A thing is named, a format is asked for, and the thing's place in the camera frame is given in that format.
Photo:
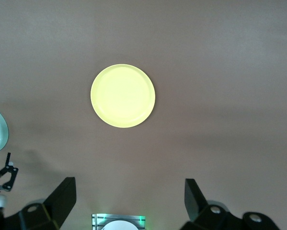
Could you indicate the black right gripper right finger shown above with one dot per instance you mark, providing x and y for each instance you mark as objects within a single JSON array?
[{"x": 193, "y": 201}]

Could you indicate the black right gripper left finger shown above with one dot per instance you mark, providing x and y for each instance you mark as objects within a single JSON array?
[{"x": 61, "y": 201}]

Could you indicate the yellow round plate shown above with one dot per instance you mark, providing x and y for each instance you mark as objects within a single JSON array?
[{"x": 122, "y": 95}]

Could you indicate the brown table cover sheet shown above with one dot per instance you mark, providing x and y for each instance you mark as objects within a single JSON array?
[{"x": 205, "y": 72}]

